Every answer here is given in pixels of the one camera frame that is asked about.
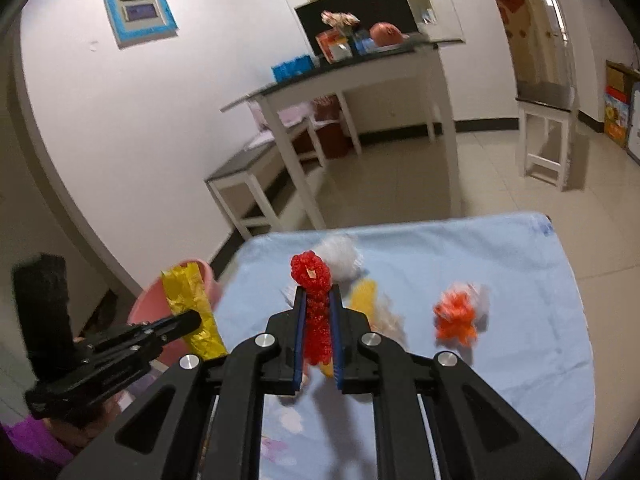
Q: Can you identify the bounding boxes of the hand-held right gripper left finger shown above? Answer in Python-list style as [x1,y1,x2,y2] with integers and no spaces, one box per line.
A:
[57,285,308,480]

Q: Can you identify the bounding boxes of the white bench with black top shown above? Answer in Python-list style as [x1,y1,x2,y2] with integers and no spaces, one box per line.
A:
[204,120,331,241]

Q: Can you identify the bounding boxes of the red mesh scrunchie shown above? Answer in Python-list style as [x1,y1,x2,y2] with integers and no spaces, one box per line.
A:
[290,252,333,367]

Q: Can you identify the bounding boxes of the red container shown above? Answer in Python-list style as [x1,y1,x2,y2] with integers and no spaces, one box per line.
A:
[316,29,353,63]

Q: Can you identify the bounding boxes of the person's left forearm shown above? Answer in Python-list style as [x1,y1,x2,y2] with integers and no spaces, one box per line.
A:
[0,417,76,468]

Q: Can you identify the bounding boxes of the white stool with black top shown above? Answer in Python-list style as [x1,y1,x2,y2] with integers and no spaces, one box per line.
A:
[515,80,581,192]

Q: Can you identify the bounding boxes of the orange wrapper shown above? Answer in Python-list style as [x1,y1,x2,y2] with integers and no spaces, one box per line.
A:
[432,282,493,347]

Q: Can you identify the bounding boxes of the white door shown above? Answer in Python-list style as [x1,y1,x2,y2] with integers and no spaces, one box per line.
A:
[520,0,576,91]

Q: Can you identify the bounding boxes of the white drawing board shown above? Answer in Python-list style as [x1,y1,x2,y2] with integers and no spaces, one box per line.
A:
[625,80,640,166]

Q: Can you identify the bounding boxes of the red bin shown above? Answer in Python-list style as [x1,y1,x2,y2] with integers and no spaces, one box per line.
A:
[312,97,353,158]

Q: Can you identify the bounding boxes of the flower bouquet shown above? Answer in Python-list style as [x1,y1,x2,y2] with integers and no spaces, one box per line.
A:
[321,10,361,33]

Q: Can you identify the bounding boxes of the blue packet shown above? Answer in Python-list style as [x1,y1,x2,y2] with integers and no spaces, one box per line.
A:
[271,54,315,82]

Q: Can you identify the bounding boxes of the blue framed wall panel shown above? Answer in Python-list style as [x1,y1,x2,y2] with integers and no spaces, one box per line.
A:
[100,0,180,50]

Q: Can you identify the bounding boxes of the orange ball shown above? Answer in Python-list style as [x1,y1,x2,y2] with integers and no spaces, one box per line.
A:
[369,22,405,47]

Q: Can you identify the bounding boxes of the white tissue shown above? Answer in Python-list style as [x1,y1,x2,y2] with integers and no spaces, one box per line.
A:
[372,300,408,346]

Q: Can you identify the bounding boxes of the light blue printed cloth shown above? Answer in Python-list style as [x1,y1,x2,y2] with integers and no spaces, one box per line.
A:
[210,211,596,480]

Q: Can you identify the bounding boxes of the colourful cardboard box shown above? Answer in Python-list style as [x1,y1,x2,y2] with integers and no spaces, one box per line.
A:
[602,60,640,148]

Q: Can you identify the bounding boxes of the white table with black top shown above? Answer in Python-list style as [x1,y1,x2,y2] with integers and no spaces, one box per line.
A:
[220,35,466,231]

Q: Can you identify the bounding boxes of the yellow foil wrapper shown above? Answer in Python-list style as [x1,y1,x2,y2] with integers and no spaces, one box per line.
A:
[161,264,227,360]

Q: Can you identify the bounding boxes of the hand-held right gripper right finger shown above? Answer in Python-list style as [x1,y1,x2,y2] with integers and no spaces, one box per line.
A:
[329,284,583,480]

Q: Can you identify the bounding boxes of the blue white container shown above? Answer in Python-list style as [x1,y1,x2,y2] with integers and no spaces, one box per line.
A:
[352,30,377,56]

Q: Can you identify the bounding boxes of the white wall shelf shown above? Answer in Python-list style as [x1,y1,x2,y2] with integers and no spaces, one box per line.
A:
[287,0,463,43]

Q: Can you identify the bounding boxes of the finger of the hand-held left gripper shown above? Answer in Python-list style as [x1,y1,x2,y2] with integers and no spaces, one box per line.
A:
[75,310,203,361]

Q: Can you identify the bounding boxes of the pink plastic bucket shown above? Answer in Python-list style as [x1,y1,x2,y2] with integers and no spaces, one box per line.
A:
[100,259,221,411]

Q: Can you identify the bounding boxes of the white fluffy ball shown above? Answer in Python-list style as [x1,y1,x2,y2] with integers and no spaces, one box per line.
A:
[312,235,365,280]

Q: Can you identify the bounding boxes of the pink white plastic bags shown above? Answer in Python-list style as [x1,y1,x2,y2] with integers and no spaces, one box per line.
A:
[250,102,313,146]

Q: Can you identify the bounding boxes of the black monitor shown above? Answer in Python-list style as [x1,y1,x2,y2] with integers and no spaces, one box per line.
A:
[294,0,418,56]

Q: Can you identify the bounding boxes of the yellow snack wrapper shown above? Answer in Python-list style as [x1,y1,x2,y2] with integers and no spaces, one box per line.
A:
[320,279,382,377]

